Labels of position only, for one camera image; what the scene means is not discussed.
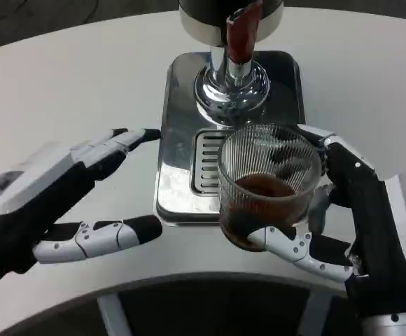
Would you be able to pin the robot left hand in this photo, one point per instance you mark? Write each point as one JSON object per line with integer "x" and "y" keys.
{"x": 31, "y": 196}

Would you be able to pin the steel drip tray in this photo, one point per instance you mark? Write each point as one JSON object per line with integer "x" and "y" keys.
{"x": 175, "y": 168}

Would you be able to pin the white table leg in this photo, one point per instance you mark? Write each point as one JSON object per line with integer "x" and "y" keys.
{"x": 318, "y": 311}
{"x": 110, "y": 315}

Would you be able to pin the slotted steel drain grid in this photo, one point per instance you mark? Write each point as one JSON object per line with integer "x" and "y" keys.
{"x": 206, "y": 161}

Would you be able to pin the clear ribbed glass cup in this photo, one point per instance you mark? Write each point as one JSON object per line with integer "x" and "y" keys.
{"x": 259, "y": 164}

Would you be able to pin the black steel drink dispenser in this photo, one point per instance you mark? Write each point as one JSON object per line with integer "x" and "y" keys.
{"x": 206, "y": 21}

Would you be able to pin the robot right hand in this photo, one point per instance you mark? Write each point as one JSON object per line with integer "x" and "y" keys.
{"x": 378, "y": 224}

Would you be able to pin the robot right silver forearm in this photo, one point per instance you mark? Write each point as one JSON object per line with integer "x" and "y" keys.
{"x": 395, "y": 325}

